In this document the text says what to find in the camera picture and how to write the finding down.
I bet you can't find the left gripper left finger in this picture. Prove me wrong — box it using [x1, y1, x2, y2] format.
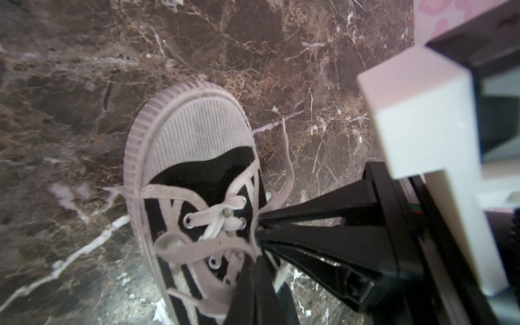
[224, 257, 255, 325]

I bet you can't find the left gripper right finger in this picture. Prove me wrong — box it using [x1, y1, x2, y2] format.
[255, 257, 300, 325]

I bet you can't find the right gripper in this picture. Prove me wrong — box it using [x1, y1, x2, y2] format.
[256, 162, 498, 324]

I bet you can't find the white shoelace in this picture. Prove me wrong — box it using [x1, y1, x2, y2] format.
[144, 129, 295, 321]

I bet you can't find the black white sneaker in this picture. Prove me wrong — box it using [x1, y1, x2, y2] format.
[123, 81, 295, 324]

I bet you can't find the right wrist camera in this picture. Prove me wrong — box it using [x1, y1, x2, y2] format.
[357, 1, 519, 297]

